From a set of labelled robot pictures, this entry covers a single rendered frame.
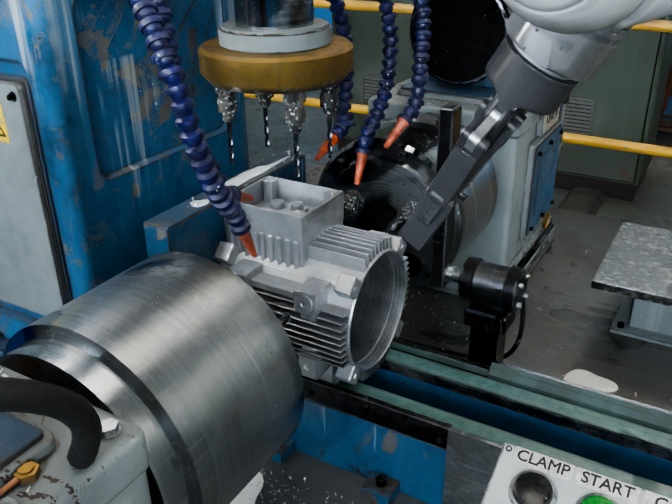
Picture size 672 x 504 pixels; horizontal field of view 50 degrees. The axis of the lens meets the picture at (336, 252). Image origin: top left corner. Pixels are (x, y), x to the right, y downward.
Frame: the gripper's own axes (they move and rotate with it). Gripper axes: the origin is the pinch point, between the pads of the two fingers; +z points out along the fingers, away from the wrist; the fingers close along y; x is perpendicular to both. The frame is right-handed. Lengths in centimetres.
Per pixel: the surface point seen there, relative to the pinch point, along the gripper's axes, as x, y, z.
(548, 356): 25, -38, 30
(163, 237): -22.7, 8.8, 19.2
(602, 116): 6, -319, 83
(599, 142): 12, -238, 66
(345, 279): -3.5, 0.5, 13.1
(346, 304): -1.7, 0.8, 15.7
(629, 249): 25, -60, 16
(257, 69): -23.6, 2.1, -2.4
